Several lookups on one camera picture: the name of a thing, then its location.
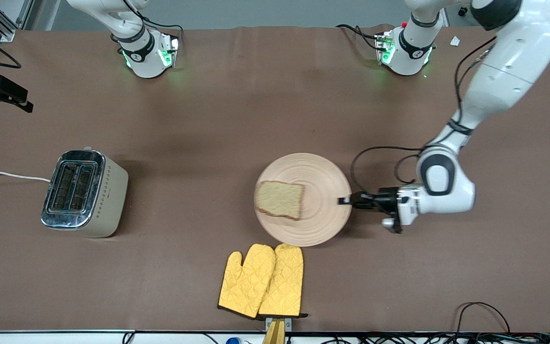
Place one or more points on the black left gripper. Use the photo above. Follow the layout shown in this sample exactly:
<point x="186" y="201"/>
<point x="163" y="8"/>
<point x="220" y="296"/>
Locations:
<point x="384" y="200"/>

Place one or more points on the round wooden plate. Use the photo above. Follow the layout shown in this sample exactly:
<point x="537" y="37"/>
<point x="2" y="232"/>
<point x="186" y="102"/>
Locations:
<point x="322" y="191"/>

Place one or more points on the brown toast slice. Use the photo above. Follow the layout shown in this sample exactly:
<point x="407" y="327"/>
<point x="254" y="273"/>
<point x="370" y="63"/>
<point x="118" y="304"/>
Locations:
<point x="280" y="199"/>

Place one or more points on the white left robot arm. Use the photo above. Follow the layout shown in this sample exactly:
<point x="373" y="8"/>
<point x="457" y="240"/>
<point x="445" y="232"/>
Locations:
<point x="509" y="62"/>

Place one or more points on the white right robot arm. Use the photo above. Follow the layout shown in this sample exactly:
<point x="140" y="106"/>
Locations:
<point x="143" y="52"/>

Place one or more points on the yellow quilted oven mitt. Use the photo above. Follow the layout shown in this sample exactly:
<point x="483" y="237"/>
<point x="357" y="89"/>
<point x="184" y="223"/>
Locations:
<point x="246" y="282"/>
<point x="284" y="282"/>

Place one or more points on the beige chrome toaster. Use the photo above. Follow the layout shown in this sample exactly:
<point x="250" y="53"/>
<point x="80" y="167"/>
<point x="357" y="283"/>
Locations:
<point x="108" y="200"/>

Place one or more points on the brown table cover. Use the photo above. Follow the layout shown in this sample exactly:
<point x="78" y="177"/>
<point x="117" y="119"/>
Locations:
<point x="208" y="119"/>

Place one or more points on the small white paper scrap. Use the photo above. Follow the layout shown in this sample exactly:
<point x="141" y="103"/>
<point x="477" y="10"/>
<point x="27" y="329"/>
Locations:
<point x="455" y="41"/>

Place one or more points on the blue round cap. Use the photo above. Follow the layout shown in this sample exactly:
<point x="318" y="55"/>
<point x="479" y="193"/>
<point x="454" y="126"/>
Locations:
<point x="233" y="341"/>

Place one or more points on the black chair caster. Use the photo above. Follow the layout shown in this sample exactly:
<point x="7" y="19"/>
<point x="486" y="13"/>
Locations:
<point x="462" y="11"/>

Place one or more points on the aluminium frame profile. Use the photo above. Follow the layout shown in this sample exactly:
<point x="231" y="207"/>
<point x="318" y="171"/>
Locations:
<point x="3" y="24"/>

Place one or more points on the yellow wooden camera mount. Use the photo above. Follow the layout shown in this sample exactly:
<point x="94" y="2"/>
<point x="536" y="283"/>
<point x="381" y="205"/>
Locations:
<point x="275" y="332"/>

